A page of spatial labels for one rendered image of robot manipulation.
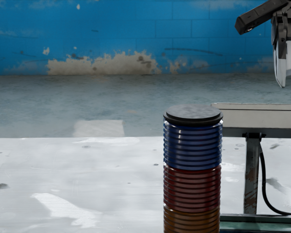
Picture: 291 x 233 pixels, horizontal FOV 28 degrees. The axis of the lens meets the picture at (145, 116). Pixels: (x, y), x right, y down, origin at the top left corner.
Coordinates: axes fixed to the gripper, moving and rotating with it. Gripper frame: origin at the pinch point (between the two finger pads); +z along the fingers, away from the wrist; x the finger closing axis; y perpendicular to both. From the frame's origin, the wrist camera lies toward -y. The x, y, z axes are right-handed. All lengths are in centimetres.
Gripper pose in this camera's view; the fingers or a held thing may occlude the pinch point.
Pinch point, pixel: (279, 81)
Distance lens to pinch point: 119.0
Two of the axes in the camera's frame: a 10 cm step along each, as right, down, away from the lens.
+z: -0.4, 9.6, -2.9
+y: 10.0, 0.1, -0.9
